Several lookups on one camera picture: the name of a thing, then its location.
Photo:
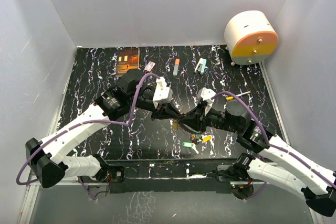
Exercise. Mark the green key tag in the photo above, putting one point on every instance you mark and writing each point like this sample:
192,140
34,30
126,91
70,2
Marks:
187,144

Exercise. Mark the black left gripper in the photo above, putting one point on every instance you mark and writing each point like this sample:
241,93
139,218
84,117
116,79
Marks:
165,111

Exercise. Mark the large keyring with yellow handle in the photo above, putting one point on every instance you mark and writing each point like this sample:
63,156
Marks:
176,125

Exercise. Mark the orange grey eraser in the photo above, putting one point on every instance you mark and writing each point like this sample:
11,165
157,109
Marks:
176,67

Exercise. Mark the yellow white pen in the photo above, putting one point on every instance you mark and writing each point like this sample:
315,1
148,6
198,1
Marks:
237,95

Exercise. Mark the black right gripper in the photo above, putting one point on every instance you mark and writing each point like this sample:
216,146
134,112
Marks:
195,118

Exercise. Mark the aluminium frame rail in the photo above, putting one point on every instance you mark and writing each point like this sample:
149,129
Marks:
49,174

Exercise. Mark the white round drawer cabinet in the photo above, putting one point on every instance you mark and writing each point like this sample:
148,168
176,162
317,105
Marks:
250,37

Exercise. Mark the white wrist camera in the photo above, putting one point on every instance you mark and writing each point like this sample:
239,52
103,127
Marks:
163,93
206,95

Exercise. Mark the paperback book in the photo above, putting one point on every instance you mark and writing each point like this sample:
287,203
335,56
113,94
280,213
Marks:
127,59

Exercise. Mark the yellow key tag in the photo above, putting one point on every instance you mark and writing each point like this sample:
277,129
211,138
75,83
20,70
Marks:
206,138

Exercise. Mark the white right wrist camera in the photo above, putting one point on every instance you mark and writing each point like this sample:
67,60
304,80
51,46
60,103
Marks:
206,95

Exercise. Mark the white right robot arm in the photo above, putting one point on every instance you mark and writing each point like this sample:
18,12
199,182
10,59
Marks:
294,172

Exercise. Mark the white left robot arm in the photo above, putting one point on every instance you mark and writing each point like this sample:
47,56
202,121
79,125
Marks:
48,158

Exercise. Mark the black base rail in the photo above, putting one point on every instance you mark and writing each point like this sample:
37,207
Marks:
130,185

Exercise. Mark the small red white box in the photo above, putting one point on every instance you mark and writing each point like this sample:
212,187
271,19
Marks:
149,67

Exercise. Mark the white blue stapler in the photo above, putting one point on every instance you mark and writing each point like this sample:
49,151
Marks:
201,66

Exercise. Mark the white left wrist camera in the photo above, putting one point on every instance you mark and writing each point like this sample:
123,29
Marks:
163,93

